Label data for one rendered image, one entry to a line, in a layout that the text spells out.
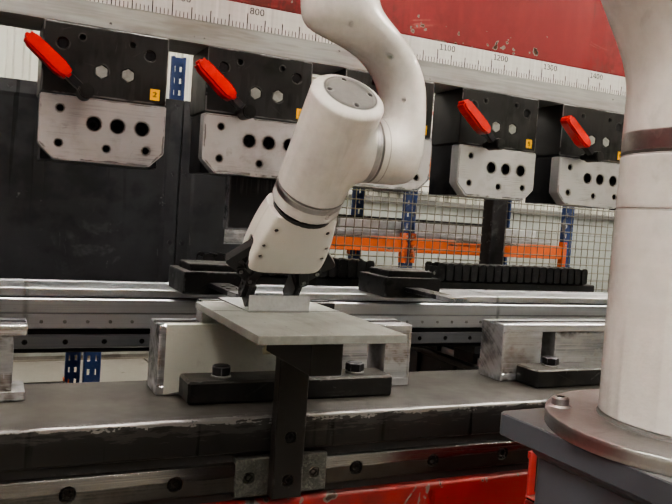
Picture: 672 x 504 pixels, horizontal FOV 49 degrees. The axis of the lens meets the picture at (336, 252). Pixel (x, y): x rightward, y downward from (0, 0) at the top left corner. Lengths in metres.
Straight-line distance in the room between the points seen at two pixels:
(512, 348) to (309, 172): 0.58
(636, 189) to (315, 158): 0.40
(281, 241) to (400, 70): 0.24
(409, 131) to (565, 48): 0.52
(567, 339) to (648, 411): 0.86
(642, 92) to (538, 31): 0.77
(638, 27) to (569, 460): 0.27
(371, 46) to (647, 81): 0.41
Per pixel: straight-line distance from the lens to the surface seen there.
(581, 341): 1.37
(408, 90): 0.85
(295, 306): 0.97
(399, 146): 0.84
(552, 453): 0.52
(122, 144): 0.97
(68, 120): 0.96
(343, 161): 0.80
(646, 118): 0.51
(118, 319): 1.26
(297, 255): 0.91
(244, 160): 1.00
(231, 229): 1.04
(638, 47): 0.52
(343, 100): 0.78
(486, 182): 1.19
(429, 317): 1.48
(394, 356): 1.14
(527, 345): 1.29
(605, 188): 1.35
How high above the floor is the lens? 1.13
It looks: 3 degrees down
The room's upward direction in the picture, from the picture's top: 4 degrees clockwise
